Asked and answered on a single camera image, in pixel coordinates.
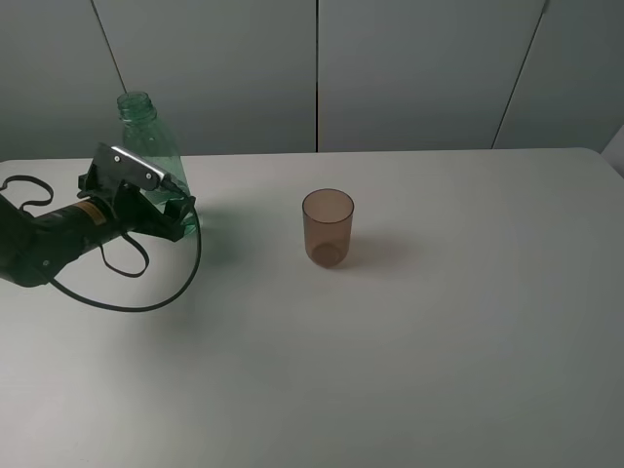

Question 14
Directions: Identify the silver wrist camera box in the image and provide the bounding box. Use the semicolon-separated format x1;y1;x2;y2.
93;143;170;191

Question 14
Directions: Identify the thin black looped cable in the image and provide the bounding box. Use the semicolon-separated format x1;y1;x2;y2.
0;174;150;279

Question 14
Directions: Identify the black camera cable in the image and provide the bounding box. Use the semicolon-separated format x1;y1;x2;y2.
49;177;203;314

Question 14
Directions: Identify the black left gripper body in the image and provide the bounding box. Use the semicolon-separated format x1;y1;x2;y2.
76;164;141;233

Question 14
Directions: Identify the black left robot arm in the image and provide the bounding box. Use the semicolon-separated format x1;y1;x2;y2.
1;162;195;288

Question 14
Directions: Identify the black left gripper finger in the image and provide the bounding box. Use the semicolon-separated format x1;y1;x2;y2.
128;195;196;241

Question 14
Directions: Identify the pink translucent plastic cup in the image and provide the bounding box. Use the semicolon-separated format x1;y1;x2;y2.
302;188;355;268

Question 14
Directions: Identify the green transparent plastic bottle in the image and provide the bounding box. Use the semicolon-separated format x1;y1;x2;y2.
116;90;201;237

